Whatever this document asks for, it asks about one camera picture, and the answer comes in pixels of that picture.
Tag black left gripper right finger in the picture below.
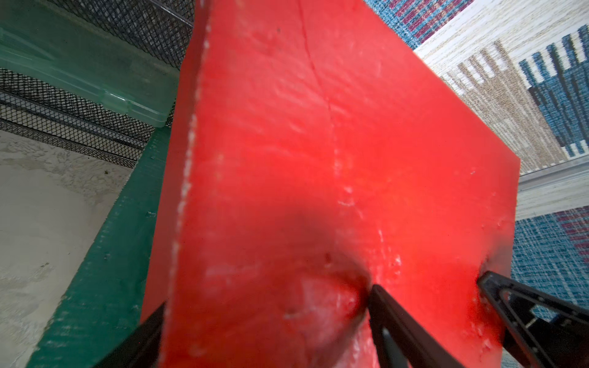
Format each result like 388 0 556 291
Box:
368 285 463 367

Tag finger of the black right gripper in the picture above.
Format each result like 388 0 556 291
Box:
477 271 588 367

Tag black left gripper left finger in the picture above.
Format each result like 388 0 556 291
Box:
94 303 166 368

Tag green plastic case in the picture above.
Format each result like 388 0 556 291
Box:
1 1 179 127

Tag black wire mesh shelf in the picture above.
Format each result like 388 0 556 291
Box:
1 1 195 167

